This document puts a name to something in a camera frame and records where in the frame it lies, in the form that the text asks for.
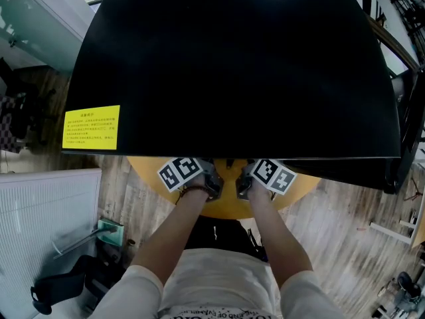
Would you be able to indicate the white ribbed panel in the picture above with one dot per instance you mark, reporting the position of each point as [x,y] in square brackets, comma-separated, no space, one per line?
[40,218]

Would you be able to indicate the person's right forearm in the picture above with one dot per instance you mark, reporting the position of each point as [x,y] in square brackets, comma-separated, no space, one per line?
[275,231]

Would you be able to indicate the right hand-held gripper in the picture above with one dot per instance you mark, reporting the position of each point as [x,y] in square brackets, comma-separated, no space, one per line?
[272,174]

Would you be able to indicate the person's left forearm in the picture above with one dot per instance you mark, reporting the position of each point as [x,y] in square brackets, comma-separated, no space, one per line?
[176,231]

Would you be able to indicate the yellow warning label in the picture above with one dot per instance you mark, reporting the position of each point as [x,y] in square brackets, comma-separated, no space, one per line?
[91,127]

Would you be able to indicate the person's white printed shirt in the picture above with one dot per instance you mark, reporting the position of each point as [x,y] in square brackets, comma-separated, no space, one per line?
[219,284]

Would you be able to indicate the white table frame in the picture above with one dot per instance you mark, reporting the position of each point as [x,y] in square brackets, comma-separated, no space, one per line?
[398,233]

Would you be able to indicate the black metal railing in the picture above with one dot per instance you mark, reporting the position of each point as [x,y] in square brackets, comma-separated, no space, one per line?
[406,8]

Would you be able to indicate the person's black trousers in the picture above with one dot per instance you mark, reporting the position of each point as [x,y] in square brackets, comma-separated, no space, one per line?
[225,234]

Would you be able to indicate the black bag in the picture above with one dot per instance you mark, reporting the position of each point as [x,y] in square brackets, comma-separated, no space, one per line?
[66,284]

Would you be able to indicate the round yellow table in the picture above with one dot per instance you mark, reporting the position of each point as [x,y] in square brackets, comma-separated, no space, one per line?
[229,201]

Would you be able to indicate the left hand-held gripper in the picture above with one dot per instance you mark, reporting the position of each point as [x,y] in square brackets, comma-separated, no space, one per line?
[181,173]

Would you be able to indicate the frosted glass partition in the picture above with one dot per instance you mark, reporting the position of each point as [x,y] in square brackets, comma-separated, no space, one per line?
[36,22]

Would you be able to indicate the black wheeled equipment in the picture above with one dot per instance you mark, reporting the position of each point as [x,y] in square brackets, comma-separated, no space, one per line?
[405,294]

